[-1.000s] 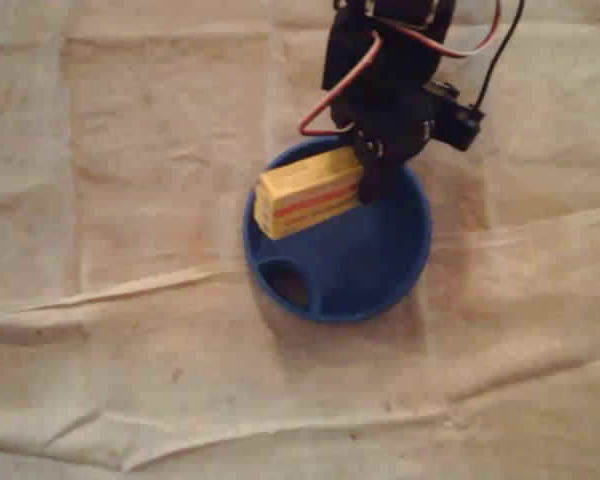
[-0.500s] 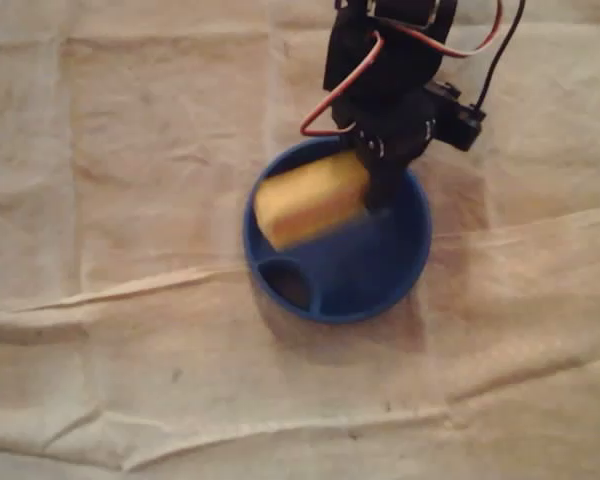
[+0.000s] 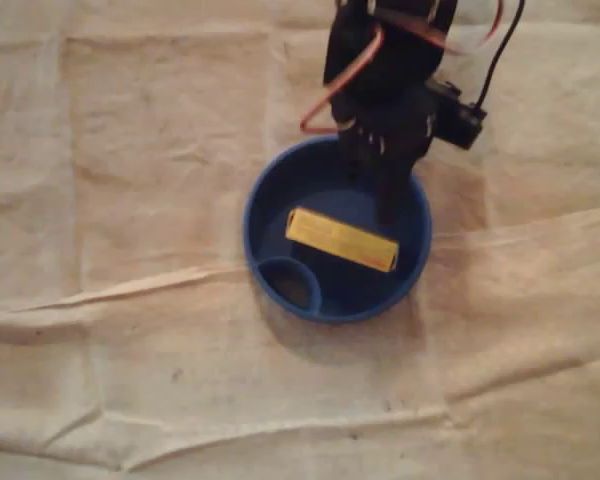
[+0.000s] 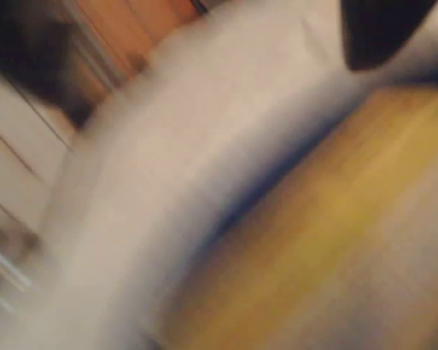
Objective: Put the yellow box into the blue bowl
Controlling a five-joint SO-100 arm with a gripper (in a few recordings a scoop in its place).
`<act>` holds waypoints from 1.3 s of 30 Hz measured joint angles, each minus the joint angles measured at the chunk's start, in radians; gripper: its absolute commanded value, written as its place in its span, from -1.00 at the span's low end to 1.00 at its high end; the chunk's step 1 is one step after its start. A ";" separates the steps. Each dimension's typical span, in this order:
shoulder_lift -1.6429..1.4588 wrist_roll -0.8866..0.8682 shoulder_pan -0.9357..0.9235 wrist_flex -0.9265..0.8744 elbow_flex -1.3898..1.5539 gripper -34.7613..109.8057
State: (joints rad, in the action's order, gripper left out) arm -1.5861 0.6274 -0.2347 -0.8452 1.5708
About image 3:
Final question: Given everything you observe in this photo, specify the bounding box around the yellow rectangular block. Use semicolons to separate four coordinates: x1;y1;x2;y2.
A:
284;206;400;274

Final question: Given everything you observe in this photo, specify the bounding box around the blue round bowl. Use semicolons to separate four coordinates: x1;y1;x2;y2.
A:
243;134;434;325

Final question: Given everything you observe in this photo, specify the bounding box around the white wrinkled table cloth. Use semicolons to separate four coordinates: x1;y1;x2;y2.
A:
0;0;600;480

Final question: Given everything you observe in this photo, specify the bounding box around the thin black camera cable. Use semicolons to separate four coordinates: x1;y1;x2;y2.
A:
476;0;527;110

